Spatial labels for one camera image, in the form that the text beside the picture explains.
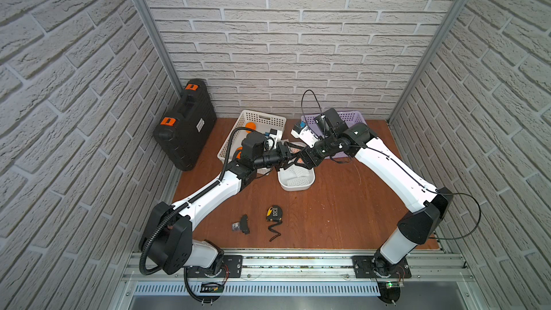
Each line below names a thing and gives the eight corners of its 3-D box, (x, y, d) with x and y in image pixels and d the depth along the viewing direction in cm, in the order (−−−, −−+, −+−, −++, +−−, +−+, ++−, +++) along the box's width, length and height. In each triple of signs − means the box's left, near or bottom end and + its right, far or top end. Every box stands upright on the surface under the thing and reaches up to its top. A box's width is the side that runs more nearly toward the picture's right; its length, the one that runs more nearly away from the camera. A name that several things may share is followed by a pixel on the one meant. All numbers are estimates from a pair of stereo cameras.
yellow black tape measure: (265, 227, 84) (265, 225, 82) (266, 207, 89) (266, 204, 87) (282, 227, 84) (282, 225, 82) (282, 208, 90) (282, 204, 87)
